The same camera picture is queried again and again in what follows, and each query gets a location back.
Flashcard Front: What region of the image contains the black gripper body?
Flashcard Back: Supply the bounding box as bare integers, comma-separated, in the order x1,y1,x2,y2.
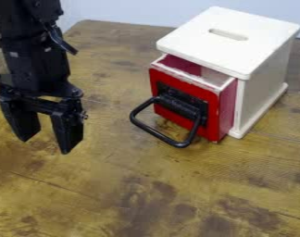
0,33,83,115

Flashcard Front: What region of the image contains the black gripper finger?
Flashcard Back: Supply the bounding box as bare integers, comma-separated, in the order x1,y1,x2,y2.
0,96,41,142
49,111,87,155

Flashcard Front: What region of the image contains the red drawer with black handle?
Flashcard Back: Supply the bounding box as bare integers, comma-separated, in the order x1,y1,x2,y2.
129,54,238,148

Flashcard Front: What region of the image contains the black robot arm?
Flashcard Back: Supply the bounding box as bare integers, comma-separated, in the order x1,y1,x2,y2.
0,0,87,154

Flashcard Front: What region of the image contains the white wooden drawer cabinet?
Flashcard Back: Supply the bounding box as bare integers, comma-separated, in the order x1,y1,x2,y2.
156,6,300,139

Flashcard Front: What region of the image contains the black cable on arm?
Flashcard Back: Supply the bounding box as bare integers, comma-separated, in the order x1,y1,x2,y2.
43,23,79,56

